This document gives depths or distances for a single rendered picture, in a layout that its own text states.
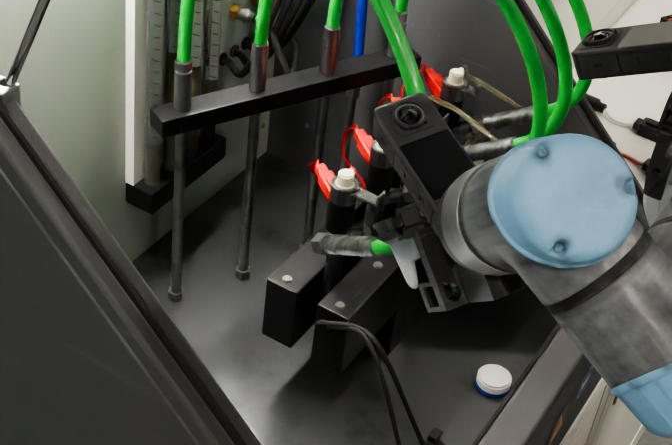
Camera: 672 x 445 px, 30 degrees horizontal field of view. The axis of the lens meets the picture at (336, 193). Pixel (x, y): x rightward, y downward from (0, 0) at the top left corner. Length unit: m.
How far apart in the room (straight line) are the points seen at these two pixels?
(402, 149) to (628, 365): 0.25
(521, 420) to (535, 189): 0.58
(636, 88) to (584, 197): 1.02
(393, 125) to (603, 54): 0.20
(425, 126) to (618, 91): 0.81
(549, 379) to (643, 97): 0.53
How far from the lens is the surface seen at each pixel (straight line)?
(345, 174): 1.23
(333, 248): 1.12
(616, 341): 0.74
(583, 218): 0.70
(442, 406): 1.41
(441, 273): 0.90
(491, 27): 1.45
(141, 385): 0.99
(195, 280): 1.51
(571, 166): 0.70
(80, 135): 1.34
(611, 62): 1.01
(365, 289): 1.30
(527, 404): 1.27
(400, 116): 0.91
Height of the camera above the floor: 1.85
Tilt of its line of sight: 38 degrees down
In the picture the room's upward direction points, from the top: 8 degrees clockwise
